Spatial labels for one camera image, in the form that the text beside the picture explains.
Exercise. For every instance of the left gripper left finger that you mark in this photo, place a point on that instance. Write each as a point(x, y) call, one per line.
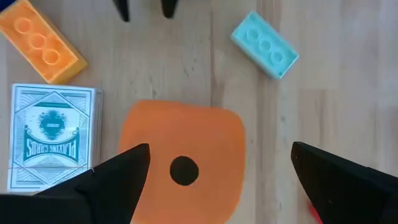
point(118, 186)

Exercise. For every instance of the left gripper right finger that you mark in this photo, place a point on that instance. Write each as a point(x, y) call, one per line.
point(342, 193)

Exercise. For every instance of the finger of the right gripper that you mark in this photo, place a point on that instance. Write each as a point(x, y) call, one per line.
point(169, 7)
point(122, 9)

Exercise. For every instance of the red toy brick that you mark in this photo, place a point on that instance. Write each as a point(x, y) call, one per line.
point(314, 214)

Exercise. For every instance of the yellow-orange toy brick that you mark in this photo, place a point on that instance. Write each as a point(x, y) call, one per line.
point(40, 40)

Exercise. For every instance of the white teal card deck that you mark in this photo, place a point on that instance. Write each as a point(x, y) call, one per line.
point(53, 124)

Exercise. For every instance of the orange foam die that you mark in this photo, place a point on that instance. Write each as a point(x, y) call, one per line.
point(202, 133)

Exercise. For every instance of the mint toy brick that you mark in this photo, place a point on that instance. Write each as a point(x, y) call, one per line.
point(264, 45)

